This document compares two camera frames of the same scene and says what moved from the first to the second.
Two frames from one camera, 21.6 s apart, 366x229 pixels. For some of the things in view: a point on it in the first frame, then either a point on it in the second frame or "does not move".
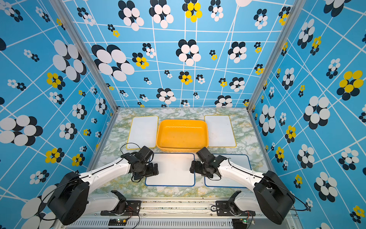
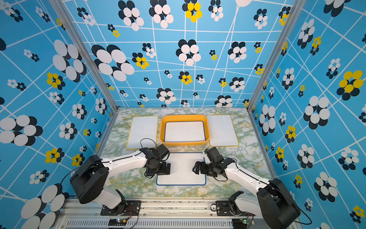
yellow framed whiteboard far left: (143, 131) does not move
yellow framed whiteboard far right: (220, 133) does not move
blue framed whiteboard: (174, 170) → (184, 131)
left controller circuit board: (117, 222) does not move
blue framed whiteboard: (219, 182) → (181, 164)
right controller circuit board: (239, 223) does not move
